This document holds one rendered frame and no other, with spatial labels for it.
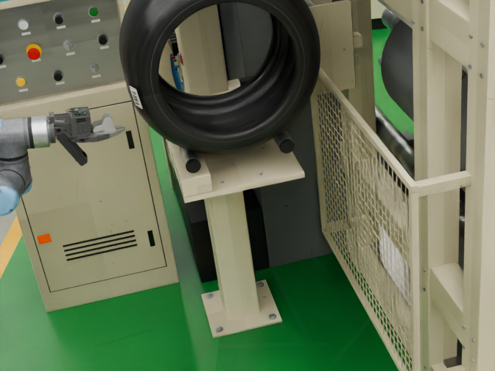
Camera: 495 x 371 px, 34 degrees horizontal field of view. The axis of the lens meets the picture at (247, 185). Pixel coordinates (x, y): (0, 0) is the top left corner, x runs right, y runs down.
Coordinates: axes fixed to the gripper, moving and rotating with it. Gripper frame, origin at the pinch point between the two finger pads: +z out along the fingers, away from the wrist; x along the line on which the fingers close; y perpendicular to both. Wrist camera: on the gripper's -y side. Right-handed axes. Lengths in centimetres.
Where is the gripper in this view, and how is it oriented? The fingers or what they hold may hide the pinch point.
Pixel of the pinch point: (121, 131)
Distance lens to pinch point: 241.4
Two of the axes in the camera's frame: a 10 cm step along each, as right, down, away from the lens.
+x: -2.2, -4.8, 8.5
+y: 0.0, -8.7, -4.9
